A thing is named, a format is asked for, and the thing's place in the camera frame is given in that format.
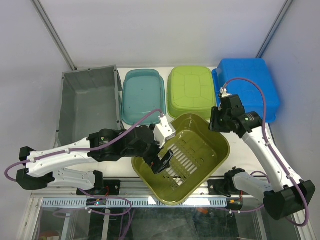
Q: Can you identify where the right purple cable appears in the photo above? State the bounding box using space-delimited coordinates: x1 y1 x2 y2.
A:
221 77 311 227

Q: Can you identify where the olive green slotted basket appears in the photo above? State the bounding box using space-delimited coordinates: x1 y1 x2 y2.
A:
131 113 230 206

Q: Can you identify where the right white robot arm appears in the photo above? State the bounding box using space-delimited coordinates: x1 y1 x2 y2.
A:
209 94 316 220

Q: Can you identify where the large blue plastic container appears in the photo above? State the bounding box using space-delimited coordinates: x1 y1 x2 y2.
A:
212 58 281 123

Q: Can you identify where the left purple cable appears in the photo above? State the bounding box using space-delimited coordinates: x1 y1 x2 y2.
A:
4 108 166 189

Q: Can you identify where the white slotted cable duct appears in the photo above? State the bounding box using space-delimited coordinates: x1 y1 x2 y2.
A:
41 196 227 209

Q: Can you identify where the aluminium front rail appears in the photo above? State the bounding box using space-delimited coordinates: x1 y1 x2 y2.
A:
30 176 301 201

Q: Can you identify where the teal plastic tub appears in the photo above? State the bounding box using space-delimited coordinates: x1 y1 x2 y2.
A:
121 69 166 126

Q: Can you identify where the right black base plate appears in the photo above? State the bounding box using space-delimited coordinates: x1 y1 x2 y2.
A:
207 179 231 197

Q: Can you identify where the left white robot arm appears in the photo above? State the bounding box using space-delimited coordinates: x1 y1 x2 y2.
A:
15 123 176 195

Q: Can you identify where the aluminium corner post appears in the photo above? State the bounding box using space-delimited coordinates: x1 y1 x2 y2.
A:
253 0 296 59
30 0 78 71

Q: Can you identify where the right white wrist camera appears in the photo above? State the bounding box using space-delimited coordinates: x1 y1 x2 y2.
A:
218 87 231 110

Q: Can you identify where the purple cable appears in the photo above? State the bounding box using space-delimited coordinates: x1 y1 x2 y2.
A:
4 108 166 189
221 77 311 227

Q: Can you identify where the left aluminium corner post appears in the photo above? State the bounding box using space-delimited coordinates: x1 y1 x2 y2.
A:
30 0 78 71

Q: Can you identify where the lime green plastic tub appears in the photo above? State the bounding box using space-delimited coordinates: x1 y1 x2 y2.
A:
167 65 216 120

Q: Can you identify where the right aluminium corner post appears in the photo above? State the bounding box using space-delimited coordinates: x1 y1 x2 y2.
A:
253 0 296 59

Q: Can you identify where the grey plastic tray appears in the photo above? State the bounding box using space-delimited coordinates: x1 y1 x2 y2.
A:
55 65 124 147

